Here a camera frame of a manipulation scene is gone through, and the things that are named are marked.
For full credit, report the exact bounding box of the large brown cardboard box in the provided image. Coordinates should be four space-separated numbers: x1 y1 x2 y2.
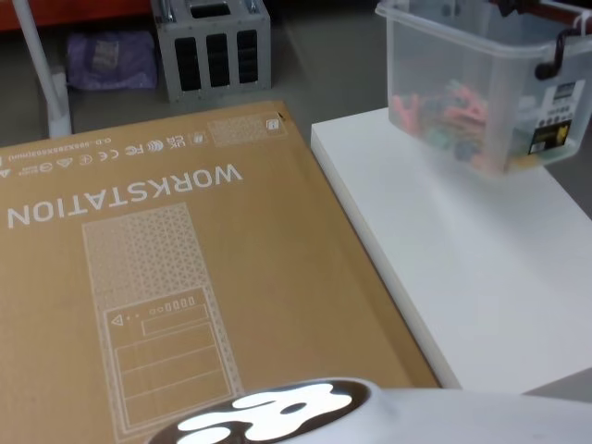
0 99 441 444

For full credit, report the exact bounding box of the white robot torso shell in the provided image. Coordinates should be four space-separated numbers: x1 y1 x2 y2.
146 384 592 444

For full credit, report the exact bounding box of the glossy dark robot cap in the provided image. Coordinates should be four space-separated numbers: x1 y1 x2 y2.
172 377 372 444

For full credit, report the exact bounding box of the white metal post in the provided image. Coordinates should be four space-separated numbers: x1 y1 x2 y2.
10 0 73 138

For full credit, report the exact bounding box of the dark red bar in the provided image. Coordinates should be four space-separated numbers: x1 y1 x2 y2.
488 0 592 30

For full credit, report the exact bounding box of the purple plastic bag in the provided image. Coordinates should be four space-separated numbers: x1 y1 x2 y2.
65 31 158 91

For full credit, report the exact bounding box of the pink plastic toy piece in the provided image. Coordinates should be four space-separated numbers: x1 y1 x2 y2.
442 80 487 127

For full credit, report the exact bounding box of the white flat board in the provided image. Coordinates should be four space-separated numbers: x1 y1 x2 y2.
310 106 592 390

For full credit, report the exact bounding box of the black and white bin label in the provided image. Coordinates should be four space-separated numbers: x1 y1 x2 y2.
516 79 589 159

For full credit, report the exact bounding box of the clear plastic storage bin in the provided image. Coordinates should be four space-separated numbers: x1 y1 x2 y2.
374 0 592 179

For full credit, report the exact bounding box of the grey metal case with slots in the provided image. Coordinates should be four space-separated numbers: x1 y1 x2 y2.
149 0 272 105

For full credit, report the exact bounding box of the black bin latch handle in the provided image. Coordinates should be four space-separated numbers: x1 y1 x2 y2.
535 28 580 81

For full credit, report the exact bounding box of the orange plastic toy piece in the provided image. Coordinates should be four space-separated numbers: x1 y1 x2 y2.
391 93 423 136

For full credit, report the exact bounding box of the orange shelf beam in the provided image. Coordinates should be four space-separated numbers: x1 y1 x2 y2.
0 0 159 33

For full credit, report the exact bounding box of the green plastic toy piece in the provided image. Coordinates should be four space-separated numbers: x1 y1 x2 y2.
425 128 453 150

